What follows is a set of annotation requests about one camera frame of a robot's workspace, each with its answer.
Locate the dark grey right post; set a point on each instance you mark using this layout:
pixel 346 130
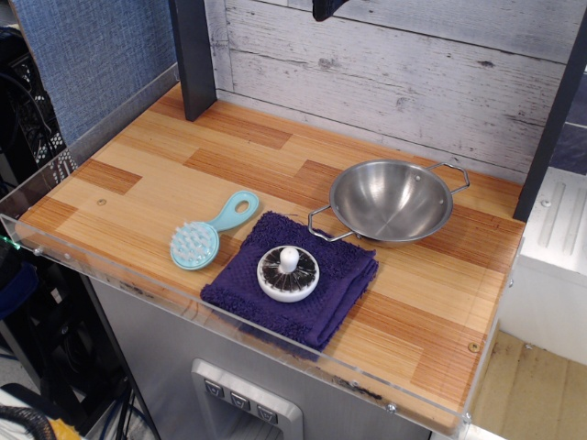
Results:
pixel 568 87

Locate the light blue scrubber brush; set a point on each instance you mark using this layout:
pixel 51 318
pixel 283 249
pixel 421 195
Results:
pixel 195 245

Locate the dark grey post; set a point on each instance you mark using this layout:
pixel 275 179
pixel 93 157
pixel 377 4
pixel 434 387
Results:
pixel 194 56
pixel 568 87

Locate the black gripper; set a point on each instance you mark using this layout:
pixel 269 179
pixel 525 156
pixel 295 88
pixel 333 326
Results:
pixel 324 9

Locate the stainless steel two-handled pan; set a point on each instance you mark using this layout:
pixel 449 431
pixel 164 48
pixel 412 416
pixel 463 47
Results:
pixel 391 202

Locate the white mushroom toy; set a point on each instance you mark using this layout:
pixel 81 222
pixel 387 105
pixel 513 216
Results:
pixel 288 274

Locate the clear acrylic table guard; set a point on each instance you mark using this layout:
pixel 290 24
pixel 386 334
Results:
pixel 404 362

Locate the black plastic crate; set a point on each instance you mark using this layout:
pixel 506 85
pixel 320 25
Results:
pixel 30 133

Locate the purple folded cloth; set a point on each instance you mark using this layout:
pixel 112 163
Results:
pixel 346 271

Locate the white ribbed block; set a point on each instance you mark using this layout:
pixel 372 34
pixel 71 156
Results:
pixel 555 232

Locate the dark grey left post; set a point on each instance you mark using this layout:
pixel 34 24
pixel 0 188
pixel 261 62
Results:
pixel 194 56

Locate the silver control panel with buttons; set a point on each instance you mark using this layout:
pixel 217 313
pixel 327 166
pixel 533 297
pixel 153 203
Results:
pixel 238 403

